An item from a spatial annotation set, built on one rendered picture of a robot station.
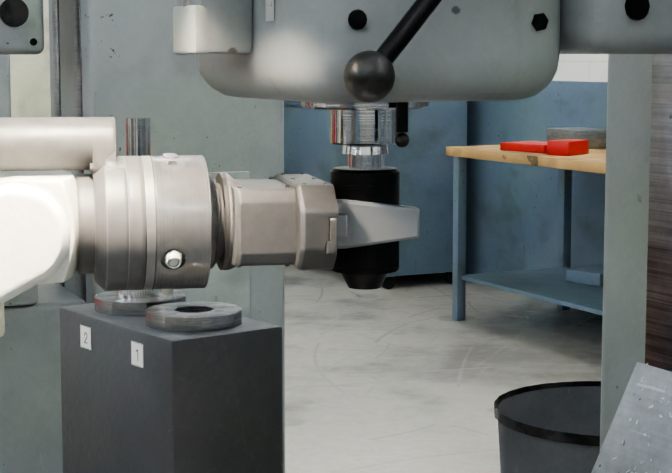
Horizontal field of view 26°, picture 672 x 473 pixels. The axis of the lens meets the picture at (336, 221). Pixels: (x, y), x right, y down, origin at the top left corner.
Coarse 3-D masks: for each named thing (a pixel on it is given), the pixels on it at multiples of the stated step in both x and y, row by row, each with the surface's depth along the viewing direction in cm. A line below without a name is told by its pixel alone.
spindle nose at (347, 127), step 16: (336, 112) 97; (352, 112) 96; (368, 112) 96; (384, 112) 96; (336, 128) 97; (352, 128) 96; (368, 128) 96; (384, 128) 96; (336, 144) 97; (352, 144) 96; (368, 144) 96; (384, 144) 96
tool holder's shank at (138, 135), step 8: (128, 120) 141; (136, 120) 140; (144, 120) 141; (128, 128) 141; (136, 128) 140; (144, 128) 141; (128, 136) 141; (136, 136) 140; (144, 136) 141; (128, 144) 141; (136, 144) 140; (144, 144) 141; (128, 152) 141; (136, 152) 141; (144, 152) 141
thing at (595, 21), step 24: (576, 0) 93; (600, 0) 92; (624, 0) 92; (648, 0) 92; (576, 24) 93; (600, 24) 92; (624, 24) 92; (648, 24) 93; (576, 48) 95; (600, 48) 93; (624, 48) 94; (648, 48) 94
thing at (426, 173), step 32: (32, 64) 908; (32, 96) 910; (288, 128) 929; (320, 128) 888; (416, 128) 828; (448, 128) 838; (288, 160) 931; (320, 160) 891; (384, 160) 821; (416, 160) 831; (448, 160) 840; (416, 192) 833; (448, 192) 843; (448, 224) 845; (416, 256) 837; (448, 256) 847
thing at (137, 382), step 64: (64, 320) 144; (128, 320) 137; (192, 320) 131; (256, 320) 137; (64, 384) 145; (128, 384) 134; (192, 384) 129; (256, 384) 133; (64, 448) 146; (128, 448) 135; (192, 448) 130; (256, 448) 134
